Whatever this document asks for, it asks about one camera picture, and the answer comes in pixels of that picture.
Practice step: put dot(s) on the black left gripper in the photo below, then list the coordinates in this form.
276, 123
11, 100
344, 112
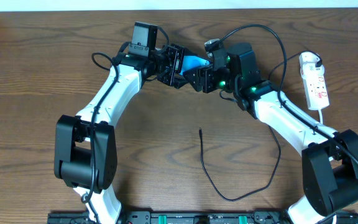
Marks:
173, 64

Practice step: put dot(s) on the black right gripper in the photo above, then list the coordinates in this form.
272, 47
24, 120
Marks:
206, 78

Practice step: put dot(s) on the blue screen smartphone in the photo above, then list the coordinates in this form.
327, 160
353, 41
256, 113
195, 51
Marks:
191, 62

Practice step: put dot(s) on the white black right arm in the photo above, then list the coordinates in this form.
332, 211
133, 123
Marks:
329, 159

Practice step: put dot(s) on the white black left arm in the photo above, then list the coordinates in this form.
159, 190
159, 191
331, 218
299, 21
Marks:
85, 144

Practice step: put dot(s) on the white charger plug adapter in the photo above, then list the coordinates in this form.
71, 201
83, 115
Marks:
309, 70

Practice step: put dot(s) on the white power strip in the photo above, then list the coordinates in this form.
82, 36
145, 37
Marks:
315, 87

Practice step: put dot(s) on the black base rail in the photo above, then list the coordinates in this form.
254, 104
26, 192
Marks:
145, 217

